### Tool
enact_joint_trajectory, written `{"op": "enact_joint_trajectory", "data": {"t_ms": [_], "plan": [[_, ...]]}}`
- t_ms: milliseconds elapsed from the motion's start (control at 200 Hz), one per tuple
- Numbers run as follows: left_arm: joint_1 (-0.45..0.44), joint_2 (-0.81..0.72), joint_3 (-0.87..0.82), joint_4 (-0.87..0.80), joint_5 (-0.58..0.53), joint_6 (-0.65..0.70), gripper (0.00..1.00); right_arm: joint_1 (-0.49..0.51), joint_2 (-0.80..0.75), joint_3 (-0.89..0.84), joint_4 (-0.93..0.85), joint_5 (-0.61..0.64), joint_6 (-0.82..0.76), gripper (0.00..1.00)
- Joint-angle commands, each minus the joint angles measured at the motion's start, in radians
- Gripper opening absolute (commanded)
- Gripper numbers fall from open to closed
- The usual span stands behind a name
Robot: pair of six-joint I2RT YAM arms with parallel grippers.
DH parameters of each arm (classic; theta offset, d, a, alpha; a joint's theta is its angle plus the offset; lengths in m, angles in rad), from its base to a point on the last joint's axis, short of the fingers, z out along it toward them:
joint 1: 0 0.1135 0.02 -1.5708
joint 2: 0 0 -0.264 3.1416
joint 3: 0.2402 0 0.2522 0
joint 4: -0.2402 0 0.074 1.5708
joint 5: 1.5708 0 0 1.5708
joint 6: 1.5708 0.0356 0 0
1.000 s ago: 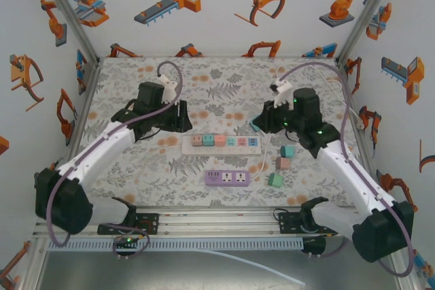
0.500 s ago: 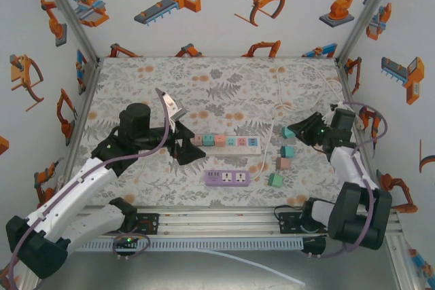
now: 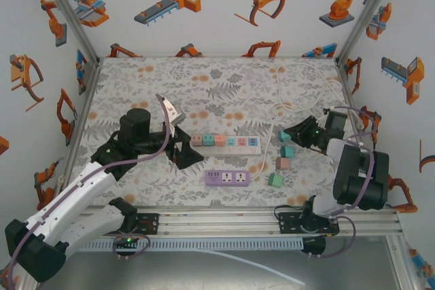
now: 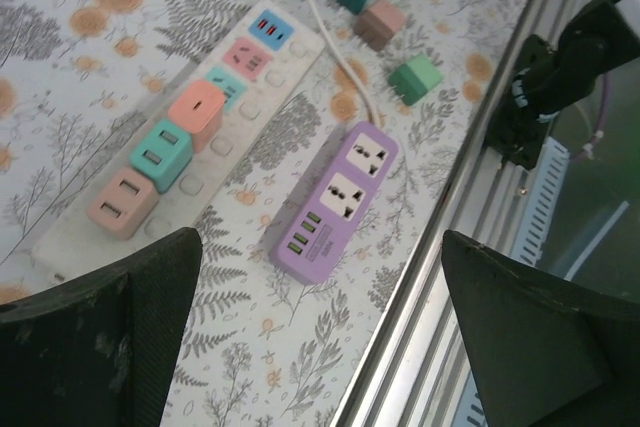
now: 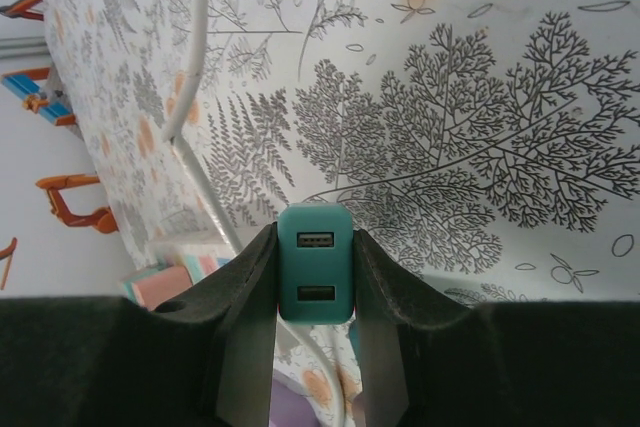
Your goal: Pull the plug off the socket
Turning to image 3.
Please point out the thin aluminium cross rail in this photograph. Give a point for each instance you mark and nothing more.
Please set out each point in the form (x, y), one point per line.
(217, 57)

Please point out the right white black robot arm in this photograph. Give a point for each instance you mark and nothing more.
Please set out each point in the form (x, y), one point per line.
(357, 181)

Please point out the aluminium frame post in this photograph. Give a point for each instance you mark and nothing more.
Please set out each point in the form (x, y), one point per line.
(368, 11)
(68, 11)

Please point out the translucent plastic tube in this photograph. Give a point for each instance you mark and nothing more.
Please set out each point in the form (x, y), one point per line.
(258, 266)

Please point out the purple power strip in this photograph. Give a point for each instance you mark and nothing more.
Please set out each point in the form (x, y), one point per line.
(233, 178)

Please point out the floral grey orange table mat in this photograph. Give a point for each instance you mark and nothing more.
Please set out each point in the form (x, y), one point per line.
(238, 76)

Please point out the aluminium rail bed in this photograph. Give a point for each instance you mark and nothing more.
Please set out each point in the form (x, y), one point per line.
(221, 223)

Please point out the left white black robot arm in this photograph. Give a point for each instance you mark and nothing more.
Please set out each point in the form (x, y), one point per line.
(83, 201)

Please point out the teal cube plug adapter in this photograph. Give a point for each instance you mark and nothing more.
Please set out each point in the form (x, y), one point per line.
(208, 140)
(288, 151)
(282, 136)

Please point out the pink cube plug adapter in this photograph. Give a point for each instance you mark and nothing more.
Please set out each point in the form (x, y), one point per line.
(196, 141)
(282, 163)

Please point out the aluminium side rail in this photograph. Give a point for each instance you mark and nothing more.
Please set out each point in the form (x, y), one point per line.
(81, 120)
(344, 74)

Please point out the white power strip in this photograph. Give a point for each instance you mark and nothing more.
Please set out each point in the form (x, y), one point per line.
(234, 150)

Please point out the short aluminium frame rail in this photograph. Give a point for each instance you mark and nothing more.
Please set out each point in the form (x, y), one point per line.
(404, 269)

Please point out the black controller board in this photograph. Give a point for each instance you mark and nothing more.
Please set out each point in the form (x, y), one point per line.
(314, 246)
(125, 247)

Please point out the green cube plug adapter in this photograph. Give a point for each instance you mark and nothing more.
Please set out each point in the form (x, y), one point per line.
(275, 180)

